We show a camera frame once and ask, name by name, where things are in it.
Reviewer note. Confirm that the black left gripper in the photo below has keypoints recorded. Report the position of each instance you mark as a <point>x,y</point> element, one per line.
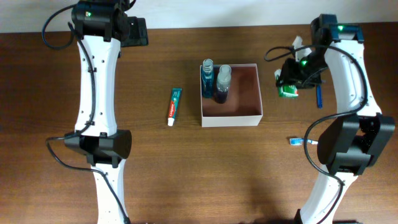
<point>138,35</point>

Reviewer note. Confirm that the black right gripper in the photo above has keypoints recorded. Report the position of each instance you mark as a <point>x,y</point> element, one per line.
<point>291,76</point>

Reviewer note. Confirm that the green soap box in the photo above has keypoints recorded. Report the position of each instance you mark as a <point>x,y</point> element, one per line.
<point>285,91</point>

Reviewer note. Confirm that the teal mouthwash bottle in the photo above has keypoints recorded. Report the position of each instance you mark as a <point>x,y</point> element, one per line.
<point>207,78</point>

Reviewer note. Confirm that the clear purple liquid bottle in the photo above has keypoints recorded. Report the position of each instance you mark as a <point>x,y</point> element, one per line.
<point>223,83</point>

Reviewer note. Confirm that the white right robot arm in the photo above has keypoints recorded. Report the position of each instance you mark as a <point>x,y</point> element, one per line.
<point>358,132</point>

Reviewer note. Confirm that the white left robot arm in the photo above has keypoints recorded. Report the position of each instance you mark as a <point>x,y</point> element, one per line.
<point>102,29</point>

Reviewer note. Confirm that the blue disposable razor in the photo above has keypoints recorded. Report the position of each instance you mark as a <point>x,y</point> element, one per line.
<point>319,97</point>

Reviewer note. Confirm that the blue white toothbrush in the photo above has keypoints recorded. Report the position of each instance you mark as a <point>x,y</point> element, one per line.
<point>300,141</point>

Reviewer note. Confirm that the green red toothpaste tube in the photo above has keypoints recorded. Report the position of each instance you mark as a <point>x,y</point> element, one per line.
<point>174,102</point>

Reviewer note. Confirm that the white cardboard box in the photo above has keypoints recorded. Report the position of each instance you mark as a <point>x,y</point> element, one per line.
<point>243,106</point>

